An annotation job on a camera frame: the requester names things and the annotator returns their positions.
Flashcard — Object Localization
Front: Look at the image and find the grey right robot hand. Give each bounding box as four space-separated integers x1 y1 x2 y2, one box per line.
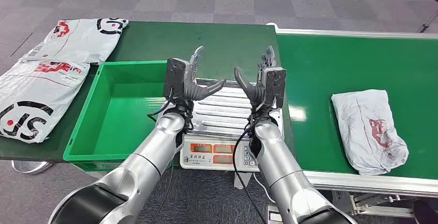
233 45 278 109

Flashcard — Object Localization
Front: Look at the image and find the grey parcel bag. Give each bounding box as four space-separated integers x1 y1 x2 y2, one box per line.
331 89 410 177

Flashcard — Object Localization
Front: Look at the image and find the green conveyor belt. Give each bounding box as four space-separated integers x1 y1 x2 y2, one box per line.
267 22 438 218

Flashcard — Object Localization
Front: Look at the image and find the steel weighing tray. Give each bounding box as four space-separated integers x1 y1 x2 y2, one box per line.
186 78 285 140

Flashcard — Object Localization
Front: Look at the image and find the dark green table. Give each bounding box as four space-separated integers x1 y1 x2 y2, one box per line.
0 21 297 172

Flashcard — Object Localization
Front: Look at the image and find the green plastic crate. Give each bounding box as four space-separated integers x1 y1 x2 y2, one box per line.
63 60 183 172

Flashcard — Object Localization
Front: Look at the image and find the black tripod leg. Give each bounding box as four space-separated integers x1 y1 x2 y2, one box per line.
418 10 438 34

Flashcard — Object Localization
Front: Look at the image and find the white courier bag black logo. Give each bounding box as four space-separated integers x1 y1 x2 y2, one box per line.
20 18 130 65
0 60 92 145

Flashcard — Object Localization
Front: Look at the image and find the round metal table foot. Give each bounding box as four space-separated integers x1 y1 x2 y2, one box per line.
11 160 53 175

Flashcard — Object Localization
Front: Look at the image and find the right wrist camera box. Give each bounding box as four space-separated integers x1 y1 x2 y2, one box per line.
263 66 287 109

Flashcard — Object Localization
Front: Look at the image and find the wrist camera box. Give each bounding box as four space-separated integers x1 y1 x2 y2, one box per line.
163 58 188 101
263 66 287 109

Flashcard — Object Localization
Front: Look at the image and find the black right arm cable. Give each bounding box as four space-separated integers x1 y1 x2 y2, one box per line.
232 101 280 224

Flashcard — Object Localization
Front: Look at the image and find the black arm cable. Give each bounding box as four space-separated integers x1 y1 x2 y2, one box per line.
232 101 280 224
147 87 177 224

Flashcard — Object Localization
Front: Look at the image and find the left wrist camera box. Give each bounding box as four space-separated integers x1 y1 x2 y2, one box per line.
163 58 188 101

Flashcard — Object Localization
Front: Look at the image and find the grey support post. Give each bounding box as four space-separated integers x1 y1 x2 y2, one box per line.
233 171 251 190

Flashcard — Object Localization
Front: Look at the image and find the white power cable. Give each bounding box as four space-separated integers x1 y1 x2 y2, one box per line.
252 171 276 205

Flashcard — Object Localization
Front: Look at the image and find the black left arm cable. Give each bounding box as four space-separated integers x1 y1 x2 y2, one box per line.
147 87 177 224

